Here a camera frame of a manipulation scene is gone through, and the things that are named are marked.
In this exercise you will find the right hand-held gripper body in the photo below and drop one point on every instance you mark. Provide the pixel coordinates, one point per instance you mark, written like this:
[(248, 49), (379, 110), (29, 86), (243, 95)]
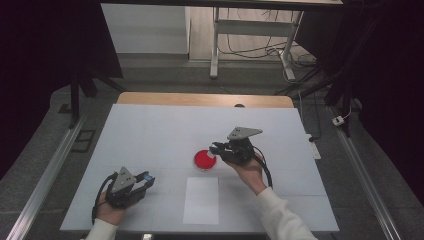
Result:
[(240, 150)]

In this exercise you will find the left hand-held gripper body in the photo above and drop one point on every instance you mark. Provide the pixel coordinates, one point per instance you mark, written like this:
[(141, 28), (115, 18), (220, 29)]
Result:
[(122, 186)]

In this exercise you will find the small blue stamp cap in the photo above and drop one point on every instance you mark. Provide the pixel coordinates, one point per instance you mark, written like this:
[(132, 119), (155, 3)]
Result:
[(150, 178)]

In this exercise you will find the round red ink pad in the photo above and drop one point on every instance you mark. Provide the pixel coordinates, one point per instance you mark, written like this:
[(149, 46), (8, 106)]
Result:
[(204, 160)]

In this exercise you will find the white paper sheet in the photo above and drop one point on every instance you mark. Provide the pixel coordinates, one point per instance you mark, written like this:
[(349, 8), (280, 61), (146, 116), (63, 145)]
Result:
[(201, 200)]

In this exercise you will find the person's right hand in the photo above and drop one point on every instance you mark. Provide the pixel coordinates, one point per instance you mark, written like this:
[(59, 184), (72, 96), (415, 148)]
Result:
[(251, 173)]

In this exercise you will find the person's left hand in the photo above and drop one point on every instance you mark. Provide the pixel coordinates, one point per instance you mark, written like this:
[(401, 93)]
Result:
[(110, 215)]

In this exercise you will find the large white table mat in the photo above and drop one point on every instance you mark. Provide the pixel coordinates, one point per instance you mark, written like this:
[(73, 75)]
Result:
[(160, 140)]

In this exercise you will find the dark table grommet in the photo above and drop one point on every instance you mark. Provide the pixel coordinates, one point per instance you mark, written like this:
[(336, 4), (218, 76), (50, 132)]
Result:
[(239, 105)]

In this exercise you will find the wooden table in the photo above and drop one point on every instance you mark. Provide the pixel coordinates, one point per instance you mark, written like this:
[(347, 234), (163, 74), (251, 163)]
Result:
[(200, 99)]

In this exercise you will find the black floor outlet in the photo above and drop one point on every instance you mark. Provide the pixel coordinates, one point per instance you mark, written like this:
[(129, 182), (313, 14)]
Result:
[(65, 108)]

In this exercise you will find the black stand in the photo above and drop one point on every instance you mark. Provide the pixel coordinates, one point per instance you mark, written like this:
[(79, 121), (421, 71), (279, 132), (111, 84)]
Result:
[(75, 100), (346, 113)]

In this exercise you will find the small white power adapter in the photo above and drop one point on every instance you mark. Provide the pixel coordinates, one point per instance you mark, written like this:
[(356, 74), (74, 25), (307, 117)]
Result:
[(338, 120)]

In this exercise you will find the black curtain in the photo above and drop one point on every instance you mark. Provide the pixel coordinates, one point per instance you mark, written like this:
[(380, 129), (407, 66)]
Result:
[(33, 66), (393, 83)]

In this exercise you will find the black rectangular floor frame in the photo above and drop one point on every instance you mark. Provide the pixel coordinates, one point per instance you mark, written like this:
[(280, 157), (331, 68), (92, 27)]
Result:
[(75, 141)]

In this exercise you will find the metal floor rail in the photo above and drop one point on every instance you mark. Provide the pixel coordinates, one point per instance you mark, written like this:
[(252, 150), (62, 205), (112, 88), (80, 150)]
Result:
[(366, 180), (43, 186)]

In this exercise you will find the white desk frame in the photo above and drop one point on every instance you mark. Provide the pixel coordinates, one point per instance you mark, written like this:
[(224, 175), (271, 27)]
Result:
[(253, 28)]

